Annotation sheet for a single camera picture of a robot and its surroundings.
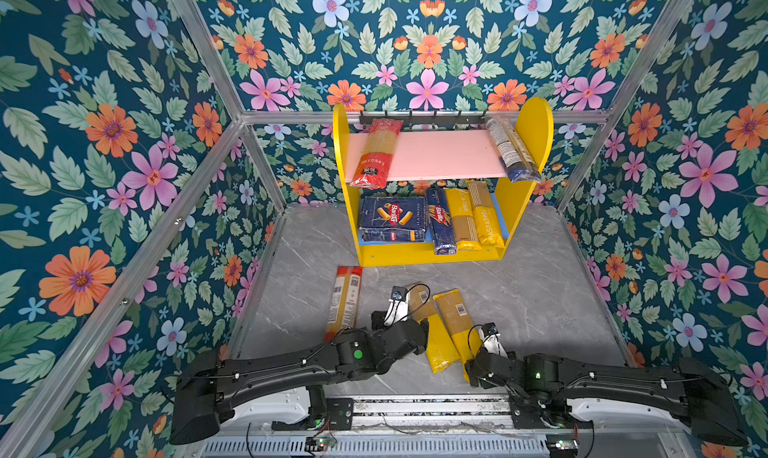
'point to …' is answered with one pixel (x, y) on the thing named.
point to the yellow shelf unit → (367, 253)
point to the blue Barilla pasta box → (394, 219)
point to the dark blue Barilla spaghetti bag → (441, 221)
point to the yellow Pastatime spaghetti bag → (487, 223)
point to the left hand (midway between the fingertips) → (419, 319)
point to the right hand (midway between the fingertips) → (475, 369)
